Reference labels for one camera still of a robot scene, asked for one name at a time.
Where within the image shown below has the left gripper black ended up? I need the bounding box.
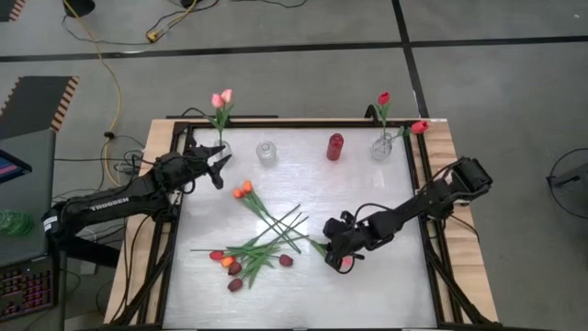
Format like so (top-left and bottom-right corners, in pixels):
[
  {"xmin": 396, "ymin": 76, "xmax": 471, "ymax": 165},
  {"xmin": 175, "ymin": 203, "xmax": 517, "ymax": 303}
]
[{"xmin": 181, "ymin": 145, "xmax": 233, "ymax": 190}]

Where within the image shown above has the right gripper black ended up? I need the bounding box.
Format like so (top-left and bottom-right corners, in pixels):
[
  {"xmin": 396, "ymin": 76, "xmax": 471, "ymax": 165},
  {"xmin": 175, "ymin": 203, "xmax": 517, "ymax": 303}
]
[{"xmin": 323, "ymin": 211, "xmax": 376, "ymax": 270}]

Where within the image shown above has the dark red artificial tulip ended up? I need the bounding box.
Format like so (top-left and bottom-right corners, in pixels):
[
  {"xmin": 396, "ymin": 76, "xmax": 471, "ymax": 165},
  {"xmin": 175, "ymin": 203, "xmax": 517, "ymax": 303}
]
[
  {"xmin": 189, "ymin": 247, "xmax": 295, "ymax": 268},
  {"xmin": 227, "ymin": 215, "xmax": 311, "ymax": 293},
  {"xmin": 228, "ymin": 211, "xmax": 305, "ymax": 276}
]

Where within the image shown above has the clear swirl-pattern glass vase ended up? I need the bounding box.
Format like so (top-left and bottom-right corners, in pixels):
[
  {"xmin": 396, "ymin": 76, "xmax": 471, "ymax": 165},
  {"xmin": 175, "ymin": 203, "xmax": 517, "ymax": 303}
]
[{"xmin": 211, "ymin": 139, "xmax": 237, "ymax": 167}]

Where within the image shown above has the clear diamond-cut glass vase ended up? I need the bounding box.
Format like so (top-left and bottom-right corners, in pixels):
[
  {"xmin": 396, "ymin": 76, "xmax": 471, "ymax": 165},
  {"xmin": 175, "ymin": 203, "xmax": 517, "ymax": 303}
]
[{"xmin": 254, "ymin": 140, "xmax": 279, "ymax": 168}]

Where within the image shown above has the red glass vase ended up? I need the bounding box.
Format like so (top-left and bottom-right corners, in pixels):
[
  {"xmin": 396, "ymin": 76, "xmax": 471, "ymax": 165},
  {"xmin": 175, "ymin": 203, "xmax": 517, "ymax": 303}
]
[{"xmin": 325, "ymin": 132, "xmax": 345, "ymax": 163}]

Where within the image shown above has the clear narrow-neck glass vase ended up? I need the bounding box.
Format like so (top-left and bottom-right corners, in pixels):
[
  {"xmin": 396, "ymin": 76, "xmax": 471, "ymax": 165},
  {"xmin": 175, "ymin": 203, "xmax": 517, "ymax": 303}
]
[{"xmin": 369, "ymin": 131, "xmax": 395, "ymax": 163}]

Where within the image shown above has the black flat bar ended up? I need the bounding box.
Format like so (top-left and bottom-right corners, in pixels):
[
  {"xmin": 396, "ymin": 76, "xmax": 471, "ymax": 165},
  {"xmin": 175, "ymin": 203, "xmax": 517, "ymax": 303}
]
[{"xmin": 164, "ymin": 114, "xmax": 280, "ymax": 120}]

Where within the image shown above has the black desk foot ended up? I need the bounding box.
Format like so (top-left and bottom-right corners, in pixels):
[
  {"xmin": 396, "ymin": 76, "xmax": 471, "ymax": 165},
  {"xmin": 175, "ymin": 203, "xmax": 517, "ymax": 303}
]
[{"xmin": 48, "ymin": 227, "xmax": 121, "ymax": 270}]

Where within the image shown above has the large black foam mat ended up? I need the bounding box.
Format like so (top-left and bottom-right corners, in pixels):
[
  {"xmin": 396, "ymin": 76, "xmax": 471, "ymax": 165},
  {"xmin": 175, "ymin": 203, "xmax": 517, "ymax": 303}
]
[{"xmin": 0, "ymin": 75, "xmax": 81, "ymax": 142}]

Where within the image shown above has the grey desk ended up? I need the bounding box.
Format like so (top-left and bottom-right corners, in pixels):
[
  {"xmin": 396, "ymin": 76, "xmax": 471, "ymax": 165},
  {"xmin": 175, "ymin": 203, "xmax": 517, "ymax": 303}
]
[{"xmin": 0, "ymin": 128, "xmax": 57, "ymax": 268}]

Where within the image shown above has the black round stand base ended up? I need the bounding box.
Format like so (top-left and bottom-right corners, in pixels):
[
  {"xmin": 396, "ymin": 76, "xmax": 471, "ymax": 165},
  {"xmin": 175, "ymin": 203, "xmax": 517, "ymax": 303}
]
[{"xmin": 62, "ymin": 0, "xmax": 96, "ymax": 18}]

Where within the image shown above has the computer monitor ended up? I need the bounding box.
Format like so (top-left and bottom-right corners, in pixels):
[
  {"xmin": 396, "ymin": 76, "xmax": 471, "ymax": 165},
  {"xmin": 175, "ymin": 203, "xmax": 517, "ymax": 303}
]
[{"xmin": 0, "ymin": 149, "xmax": 33, "ymax": 186}]

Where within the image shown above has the green plastic container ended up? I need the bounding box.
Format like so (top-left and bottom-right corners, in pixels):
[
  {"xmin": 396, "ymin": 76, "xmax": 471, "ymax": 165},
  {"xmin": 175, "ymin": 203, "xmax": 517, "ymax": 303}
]
[{"xmin": 0, "ymin": 209, "xmax": 37, "ymax": 238}]

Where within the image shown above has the backlit computer keyboard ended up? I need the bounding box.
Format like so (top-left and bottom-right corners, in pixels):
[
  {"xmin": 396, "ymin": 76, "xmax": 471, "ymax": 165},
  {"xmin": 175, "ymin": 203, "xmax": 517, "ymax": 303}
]
[{"xmin": 0, "ymin": 256, "xmax": 60, "ymax": 323}]

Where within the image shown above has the black stand foot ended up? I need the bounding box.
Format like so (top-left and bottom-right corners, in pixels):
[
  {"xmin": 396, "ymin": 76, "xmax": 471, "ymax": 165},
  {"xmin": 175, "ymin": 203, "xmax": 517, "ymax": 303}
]
[{"xmin": 545, "ymin": 163, "xmax": 588, "ymax": 189}]

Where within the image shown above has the small black foam mat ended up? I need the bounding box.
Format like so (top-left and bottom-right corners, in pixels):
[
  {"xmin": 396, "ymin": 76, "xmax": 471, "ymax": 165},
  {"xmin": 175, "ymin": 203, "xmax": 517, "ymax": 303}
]
[{"xmin": 0, "ymin": 0, "xmax": 27, "ymax": 23}]

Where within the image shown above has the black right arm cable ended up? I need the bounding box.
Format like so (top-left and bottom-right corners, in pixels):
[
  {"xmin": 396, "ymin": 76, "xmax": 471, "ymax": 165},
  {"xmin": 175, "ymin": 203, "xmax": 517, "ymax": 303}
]
[{"xmin": 351, "ymin": 201, "xmax": 396, "ymax": 222}]

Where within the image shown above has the long yellow cable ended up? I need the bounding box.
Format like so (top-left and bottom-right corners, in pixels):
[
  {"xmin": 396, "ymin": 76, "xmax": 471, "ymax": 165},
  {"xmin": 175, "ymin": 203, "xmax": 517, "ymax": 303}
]
[{"xmin": 62, "ymin": 0, "xmax": 123, "ymax": 192}]

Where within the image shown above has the black power cable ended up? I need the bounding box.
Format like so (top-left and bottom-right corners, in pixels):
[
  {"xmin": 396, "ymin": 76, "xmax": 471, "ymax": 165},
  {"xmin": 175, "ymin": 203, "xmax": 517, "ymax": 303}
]
[{"xmin": 52, "ymin": 133, "xmax": 147, "ymax": 163}]

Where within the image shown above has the yellow cable with plug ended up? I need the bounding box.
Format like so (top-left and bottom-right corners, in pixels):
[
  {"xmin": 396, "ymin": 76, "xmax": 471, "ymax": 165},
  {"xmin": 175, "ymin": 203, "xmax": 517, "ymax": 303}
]
[{"xmin": 145, "ymin": 0, "xmax": 203, "ymax": 43}]

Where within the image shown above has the long black floor cable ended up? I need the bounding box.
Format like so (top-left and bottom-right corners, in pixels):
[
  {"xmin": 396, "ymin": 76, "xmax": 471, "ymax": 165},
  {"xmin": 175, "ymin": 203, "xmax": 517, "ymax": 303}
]
[{"xmin": 60, "ymin": 0, "xmax": 221, "ymax": 47}]

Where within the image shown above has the black looped floor cable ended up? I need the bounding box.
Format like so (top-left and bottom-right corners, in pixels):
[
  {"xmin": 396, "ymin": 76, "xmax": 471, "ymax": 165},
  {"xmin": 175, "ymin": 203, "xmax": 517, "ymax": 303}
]
[{"xmin": 546, "ymin": 146, "xmax": 588, "ymax": 221}]

